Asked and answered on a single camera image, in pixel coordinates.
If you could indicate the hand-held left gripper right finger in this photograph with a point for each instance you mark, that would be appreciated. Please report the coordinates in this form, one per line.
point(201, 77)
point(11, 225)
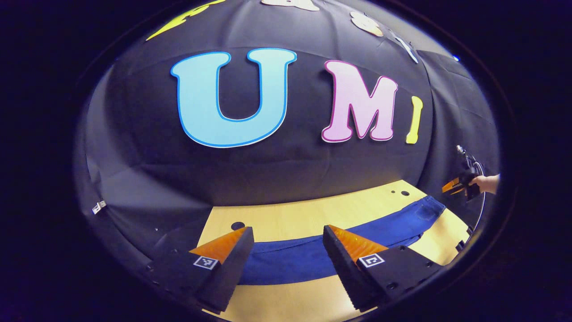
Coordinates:
point(342, 264)

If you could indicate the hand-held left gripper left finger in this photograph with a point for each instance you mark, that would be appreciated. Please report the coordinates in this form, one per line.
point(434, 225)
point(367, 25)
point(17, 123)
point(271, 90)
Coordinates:
point(232, 264)

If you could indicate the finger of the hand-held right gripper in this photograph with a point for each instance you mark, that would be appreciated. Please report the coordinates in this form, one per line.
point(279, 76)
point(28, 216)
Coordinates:
point(452, 186)

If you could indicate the blue jeans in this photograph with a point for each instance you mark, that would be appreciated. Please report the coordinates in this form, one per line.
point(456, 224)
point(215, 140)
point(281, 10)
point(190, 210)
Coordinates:
point(290, 261)

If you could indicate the black backdrop cloth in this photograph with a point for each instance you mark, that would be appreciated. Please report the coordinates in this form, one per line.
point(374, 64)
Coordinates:
point(290, 179)

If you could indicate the silver cloth clip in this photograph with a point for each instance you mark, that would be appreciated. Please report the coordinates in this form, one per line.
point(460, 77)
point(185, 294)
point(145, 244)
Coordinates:
point(99, 207)

